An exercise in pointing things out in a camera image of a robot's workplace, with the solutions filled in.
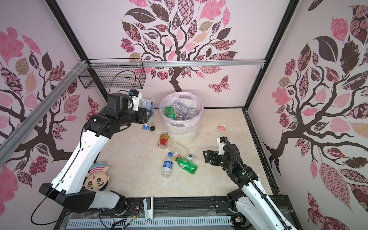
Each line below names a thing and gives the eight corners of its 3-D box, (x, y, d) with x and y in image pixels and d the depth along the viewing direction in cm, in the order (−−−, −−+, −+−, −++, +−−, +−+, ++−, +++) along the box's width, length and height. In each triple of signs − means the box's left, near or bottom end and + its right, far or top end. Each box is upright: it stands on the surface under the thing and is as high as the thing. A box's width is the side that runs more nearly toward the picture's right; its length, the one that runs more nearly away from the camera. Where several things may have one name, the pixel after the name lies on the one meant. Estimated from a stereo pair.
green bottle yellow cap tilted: (172, 164, 90) (172, 160, 86) (176, 157, 93) (176, 154, 89) (193, 175, 86) (194, 171, 82) (197, 167, 89) (197, 164, 85)
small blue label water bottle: (162, 177, 85) (161, 174, 81) (165, 154, 95) (164, 151, 91) (171, 177, 85) (171, 174, 81) (173, 154, 95) (172, 151, 91)
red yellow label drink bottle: (159, 148, 97) (158, 144, 93) (161, 134, 105) (160, 129, 101) (167, 148, 97) (166, 144, 93) (169, 134, 105) (168, 129, 101)
